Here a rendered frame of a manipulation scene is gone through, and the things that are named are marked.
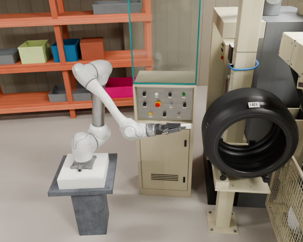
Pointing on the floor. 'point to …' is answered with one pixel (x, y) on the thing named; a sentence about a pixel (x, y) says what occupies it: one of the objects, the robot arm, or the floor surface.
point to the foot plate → (221, 227)
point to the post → (225, 200)
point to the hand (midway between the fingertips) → (185, 126)
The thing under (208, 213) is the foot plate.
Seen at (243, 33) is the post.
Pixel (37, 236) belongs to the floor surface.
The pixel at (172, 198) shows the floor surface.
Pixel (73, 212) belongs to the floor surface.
